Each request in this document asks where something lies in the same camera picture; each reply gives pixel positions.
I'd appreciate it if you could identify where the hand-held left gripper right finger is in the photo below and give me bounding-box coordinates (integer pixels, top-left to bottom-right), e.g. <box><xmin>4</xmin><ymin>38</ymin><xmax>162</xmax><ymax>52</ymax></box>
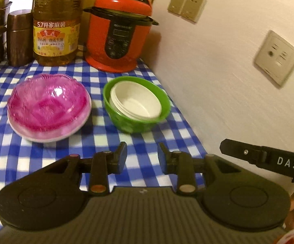
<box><xmin>157</xmin><ymin>142</ymin><xmax>239</xmax><ymax>196</ymax></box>

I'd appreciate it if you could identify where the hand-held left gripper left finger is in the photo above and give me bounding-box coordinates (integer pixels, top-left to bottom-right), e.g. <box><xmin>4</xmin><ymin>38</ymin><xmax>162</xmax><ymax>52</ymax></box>
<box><xmin>45</xmin><ymin>142</ymin><xmax>128</xmax><ymax>196</ymax></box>

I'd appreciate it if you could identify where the white bowl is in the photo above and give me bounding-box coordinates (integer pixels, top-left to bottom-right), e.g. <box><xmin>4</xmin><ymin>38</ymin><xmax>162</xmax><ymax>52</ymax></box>
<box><xmin>110</xmin><ymin>81</ymin><xmax>163</xmax><ymax>120</ymax></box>

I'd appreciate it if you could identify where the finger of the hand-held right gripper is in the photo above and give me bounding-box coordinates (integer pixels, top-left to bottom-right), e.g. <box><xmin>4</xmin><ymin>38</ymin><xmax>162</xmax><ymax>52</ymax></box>
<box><xmin>219</xmin><ymin>138</ymin><xmax>264</xmax><ymax>164</ymax></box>

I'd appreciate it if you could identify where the brown metal canister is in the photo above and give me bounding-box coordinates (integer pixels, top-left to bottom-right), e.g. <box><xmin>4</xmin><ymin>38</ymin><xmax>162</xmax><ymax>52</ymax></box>
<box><xmin>6</xmin><ymin>9</ymin><xmax>35</xmax><ymax>67</ymax></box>

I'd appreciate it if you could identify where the white ceramic plate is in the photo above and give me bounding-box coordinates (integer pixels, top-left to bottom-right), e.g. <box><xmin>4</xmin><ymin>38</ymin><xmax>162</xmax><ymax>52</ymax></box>
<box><xmin>7</xmin><ymin>91</ymin><xmax>92</xmax><ymax>143</ymax></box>

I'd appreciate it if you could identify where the green plastic bowl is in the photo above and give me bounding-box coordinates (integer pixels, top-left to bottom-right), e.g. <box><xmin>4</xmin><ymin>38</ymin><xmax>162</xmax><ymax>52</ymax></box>
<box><xmin>103</xmin><ymin>76</ymin><xmax>171</xmax><ymax>134</ymax></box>

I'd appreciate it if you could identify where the red electric pressure cooker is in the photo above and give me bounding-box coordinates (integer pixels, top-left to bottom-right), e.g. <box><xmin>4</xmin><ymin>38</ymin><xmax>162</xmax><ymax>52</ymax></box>
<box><xmin>83</xmin><ymin>0</ymin><xmax>160</xmax><ymax>73</ymax></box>

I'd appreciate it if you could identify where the blue checkered tablecloth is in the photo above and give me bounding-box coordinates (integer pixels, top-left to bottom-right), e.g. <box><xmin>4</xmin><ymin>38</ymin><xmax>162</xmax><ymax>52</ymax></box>
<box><xmin>0</xmin><ymin>57</ymin><xmax>210</xmax><ymax>237</ymax></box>

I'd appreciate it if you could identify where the large cooking oil bottle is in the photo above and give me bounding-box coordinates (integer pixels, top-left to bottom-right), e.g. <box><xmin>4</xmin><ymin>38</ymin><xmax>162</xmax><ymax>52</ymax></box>
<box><xmin>32</xmin><ymin>0</ymin><xmax>86</xmax><ymax>67</ymax></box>

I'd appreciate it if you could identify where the beige wall socket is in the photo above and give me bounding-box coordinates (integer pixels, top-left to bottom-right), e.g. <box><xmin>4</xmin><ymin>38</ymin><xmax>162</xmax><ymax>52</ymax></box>
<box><xmin>253</xmin><ymin>30</ymin><xmax>294</xmax><ymax>87</ymax></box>

